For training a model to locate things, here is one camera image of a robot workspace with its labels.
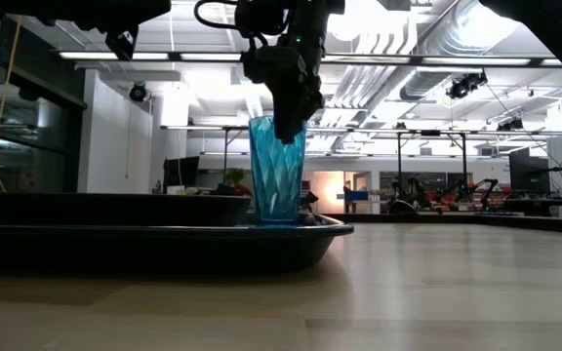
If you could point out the dark green round plate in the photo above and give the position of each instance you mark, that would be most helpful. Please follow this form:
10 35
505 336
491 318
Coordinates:
115 209

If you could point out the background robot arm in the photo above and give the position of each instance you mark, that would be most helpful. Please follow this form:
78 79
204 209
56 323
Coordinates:
478 190
410 195

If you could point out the black background monitor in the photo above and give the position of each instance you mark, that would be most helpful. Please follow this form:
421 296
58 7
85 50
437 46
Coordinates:
181 170

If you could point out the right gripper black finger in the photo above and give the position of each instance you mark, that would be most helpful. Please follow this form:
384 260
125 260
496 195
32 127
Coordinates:
288 131

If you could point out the dark green plastic tray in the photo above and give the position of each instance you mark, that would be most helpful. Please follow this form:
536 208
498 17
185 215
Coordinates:
164 248

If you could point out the green potted plant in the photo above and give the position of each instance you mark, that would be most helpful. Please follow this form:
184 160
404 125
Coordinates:
236 176

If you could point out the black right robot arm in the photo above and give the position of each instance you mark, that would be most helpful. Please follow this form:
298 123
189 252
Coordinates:
310 19

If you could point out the silver ventilation duct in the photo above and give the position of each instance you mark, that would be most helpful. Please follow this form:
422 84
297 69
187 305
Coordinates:
456 49

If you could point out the long ceiling light strip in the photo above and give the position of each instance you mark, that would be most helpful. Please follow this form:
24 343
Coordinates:
149 56
476 61

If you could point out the blue faceted plastic cup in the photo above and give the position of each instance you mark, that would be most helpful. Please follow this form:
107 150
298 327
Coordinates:
276 180

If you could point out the background robot station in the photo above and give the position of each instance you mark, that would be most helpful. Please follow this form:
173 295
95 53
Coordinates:
539 195

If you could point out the black ceiling-mounted camera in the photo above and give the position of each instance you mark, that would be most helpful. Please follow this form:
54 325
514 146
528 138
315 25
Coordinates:
464 87
137 92

